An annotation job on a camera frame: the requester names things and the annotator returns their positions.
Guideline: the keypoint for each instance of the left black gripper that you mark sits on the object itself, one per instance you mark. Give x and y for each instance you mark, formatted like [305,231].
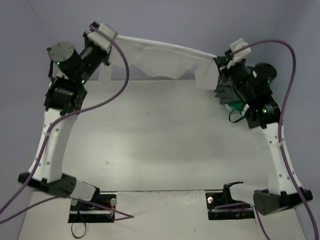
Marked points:
[104,53]

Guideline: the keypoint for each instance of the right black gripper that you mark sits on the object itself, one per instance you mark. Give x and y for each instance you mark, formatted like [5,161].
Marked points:
[222,66]

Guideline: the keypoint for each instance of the white t shirt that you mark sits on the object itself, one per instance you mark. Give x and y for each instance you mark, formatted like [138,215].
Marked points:
[160,59]

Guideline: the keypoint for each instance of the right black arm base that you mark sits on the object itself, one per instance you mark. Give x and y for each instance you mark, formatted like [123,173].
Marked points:
[220,205]

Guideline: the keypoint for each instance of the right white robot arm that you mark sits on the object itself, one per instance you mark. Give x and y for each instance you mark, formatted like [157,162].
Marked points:
[263,115]

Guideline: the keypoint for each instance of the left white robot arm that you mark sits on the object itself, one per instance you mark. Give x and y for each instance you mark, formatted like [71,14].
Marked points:
[63,101]

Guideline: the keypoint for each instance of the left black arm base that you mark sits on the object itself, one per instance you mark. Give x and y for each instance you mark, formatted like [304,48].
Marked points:
[81,214]

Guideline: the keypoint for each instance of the grey t shirt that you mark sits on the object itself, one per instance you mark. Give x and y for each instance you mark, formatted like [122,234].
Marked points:
[225,93]

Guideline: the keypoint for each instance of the green t shirt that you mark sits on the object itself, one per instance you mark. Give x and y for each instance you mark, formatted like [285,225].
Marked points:
[237,105]

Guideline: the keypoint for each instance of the white plastic basket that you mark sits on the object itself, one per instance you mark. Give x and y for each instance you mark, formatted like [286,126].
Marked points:
[229,107]

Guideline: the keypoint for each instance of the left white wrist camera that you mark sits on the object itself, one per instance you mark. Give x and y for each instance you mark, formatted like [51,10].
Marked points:
[100,40]

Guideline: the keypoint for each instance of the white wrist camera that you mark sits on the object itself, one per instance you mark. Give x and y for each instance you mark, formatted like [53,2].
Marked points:
[239,51]
[100,40]

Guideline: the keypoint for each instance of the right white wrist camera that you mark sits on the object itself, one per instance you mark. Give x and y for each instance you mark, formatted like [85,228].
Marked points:
[239,51]

